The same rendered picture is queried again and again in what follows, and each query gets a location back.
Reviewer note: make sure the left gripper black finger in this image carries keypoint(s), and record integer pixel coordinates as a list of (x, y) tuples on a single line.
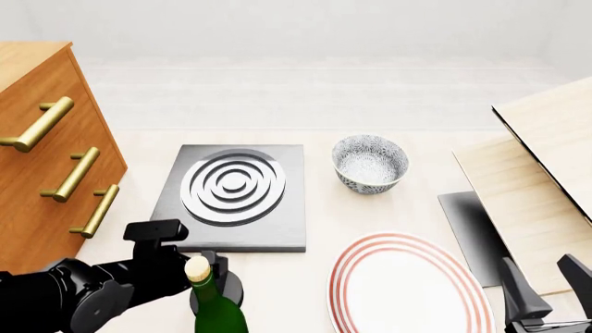
[(217, 263)]

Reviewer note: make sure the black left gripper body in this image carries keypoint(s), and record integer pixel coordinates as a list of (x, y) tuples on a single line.
[(166, 274)]

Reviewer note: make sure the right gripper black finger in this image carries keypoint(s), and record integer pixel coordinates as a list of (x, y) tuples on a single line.
[(520, 295), (578, 274)]

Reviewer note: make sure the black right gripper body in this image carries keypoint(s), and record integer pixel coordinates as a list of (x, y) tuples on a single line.
[(550, 326)]

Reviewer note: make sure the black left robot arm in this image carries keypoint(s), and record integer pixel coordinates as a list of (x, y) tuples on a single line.
[(69, 295)]

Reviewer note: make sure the flat black stove plate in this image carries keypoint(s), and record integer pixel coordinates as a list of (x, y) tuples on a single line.
[(277, 222)]

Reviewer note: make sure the green wine bottle with cork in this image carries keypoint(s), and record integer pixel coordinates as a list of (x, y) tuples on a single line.
[(217, 312)]

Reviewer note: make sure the microwave oven with black front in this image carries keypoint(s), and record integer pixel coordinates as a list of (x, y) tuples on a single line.
[(522, 208)]

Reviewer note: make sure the white plate with red rings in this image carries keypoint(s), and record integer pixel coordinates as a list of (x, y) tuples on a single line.
[(407, 291)]

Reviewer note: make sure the wooden cabinet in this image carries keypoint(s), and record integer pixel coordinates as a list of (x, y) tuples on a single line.
[(32, 215)]

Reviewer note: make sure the patterned grey white bowl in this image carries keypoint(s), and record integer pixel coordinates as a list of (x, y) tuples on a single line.
[(370, 170)]

